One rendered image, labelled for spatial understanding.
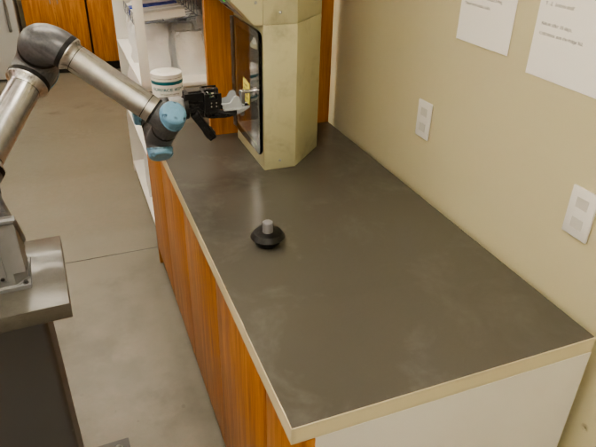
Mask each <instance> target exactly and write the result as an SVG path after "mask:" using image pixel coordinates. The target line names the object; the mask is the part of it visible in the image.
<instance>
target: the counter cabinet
mask: <svg viewBox="0 0 596 447"><path fill-rule="evenodd" d="M147 159H148V167H149V175H150V182H151V189H152V197H153V211H154V219H155V226H156V234H157V241H158V248H159V257H160V262H161V263H164V265H165V268H166V271H167V273H168V275H169V280H170V283H171V285H172V288H173V291H174V294H175V297H176V301H177V304H178V307H179V309H180V312H181V315H182V318H183V321H184V325H185V328H186V330H187V333H188V335H189V338H190V341H191V344H192V348H193V351H194V354H195V356H196V359H197V362H198V365H199V368H200V372H201V375H202V378H203V380H204V383H205V386H206V388H207V391H208V395H209V398H210V401H211V404H212V406H213V409H214V412H215V415H216V419H217V422H218V425H219V427H220V430H221V433H222V436H223V440H224V443H225V445H226V447H557V445H558V443H559V441H560V438H561V434H562V431H563V428H564V426H565V423H566V421H567V418H568V415H569V412H570V409H571V406H572V404H573V402H574V399H575V396H576V392H577V390H578V387H579V384H580V382H581V379H582V377H583V374H584V370H585V367H586V365H587V363H588V360H589V357H590V355H591V353H592V352H588V353H585V354H583V355H580V356H576V357H572V358H569V359H566V360H562V361H560V362H557V363H554V364H551V365H546V366H543V367H540V368H537V369H534V370H531V371H528V372H523V373H520V374H517V375H515V376H512V377H508V378H505V379H503V380H498V381H494V382H492V383H489V384H486V385H483V386H480V387H477V388H472V389H469V390H466V391H463V392H460V393H458V394H454V395H451V396H447V397H444V398H440V399H437V400H435V401H432V402H429V403H425V404H421V405H418V406H415V407H412V408H409V409H406V410H403V411H400V412H395V413H392V414H389V415H387V416H383V417H380V418H378V419H375V420H369V421H366V422H364V423H361V424H357V425H355V426H352V427H347V428H344V429H341V430H338V431H335V432H332V433H329V434H326V435H322V436H319V437H315V438H312V439H309V440H307V441H304V442H300V443H296V444H292V445H291V444H290V442H289V440H288V438H287V436H286V432H285V430H284V428H283V427H282V425H281V422H280V420H279V418H278V415H277V413H276V411H275V409H274V407H273V405H272V402H271V400H270V398H269V396H268V393H267V391H266V389H265V387H264V385H263V382H262V380H261V378H260V376H259V374H258V371H257V370H256V368H255V365H254V362H253V360H252V358H251V356H250V355H249V352H248V350H247V347H246V345H245V342H244V341H243V339H242V337H241V335H240V332H239V329H238V327H237V326H236V323H235V321H234V319H233V317H232V315H231V312H230V310H229V308H228V306H227V304H226V301H225V299H224V297H223V295H222V292H221V290H220V288H219V286H218V284H217V282H216V279H215V277H214V275H213V272H212V270H211V269H210V267H209V265H208V261H207V259H206V257H205V255H204V253H203V251H202V249H201V247H200V244H199V241H198V240H197V238H196V236H195V234H194V231H193V229H192V227H191V225H190V222H189V220H188V218H187V216H186V214H185V212H184V209H183V207H182V205H181V202H180V200H179V198H178V197H177V195H176V191H175V189H174V187H173V185H172V183H171V181H170V179H169V176H168V174H167V171H166V169H165V168H164V166H163V164H162V161H152V160H151V159H150V158H149V156H148V154H147Z"/></svg>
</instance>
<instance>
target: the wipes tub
mask: <svg viewBox="0 0 596 447"><path fill-rule="evenodd" d="M150 73H151V82H152V90H153V95H154V96H156V97H157V98H165V97H175V96H180V97H182V90H184V89H183V77H182V70H180V69H178V68H173V67H162V68H156V69H154V70H152V71H151V72H150Z"/></svg>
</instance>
